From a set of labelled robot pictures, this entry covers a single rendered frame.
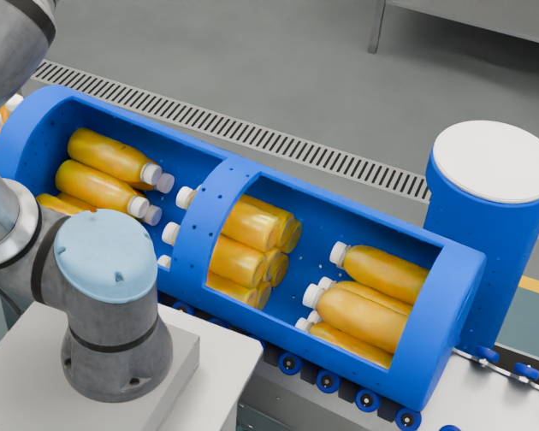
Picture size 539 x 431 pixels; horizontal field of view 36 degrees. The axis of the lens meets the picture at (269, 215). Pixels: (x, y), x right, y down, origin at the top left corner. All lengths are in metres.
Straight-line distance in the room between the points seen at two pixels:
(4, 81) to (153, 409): 0.57
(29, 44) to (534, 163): 1.39
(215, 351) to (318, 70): 2.82
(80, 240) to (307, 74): 2.99
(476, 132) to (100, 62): 2.37
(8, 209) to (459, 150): 1.14
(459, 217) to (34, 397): 1.03
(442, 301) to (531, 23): 2.87
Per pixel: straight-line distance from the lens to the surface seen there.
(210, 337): 1.27
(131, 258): 0.98
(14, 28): 0.67
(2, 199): 0.97
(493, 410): 1.55
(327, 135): 3.55
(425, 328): 1.27
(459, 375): 1.57
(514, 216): 1.81
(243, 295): 1.44
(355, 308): 1.36
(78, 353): 1.10
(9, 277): 1.05
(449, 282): 1.29
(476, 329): 2.08
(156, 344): 1.10
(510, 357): 2.67
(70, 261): 0.98
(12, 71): 0.67
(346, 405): 1.49
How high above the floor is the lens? 2.15
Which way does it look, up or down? 43 degrees down
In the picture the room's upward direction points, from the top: 5 degrees clockwise
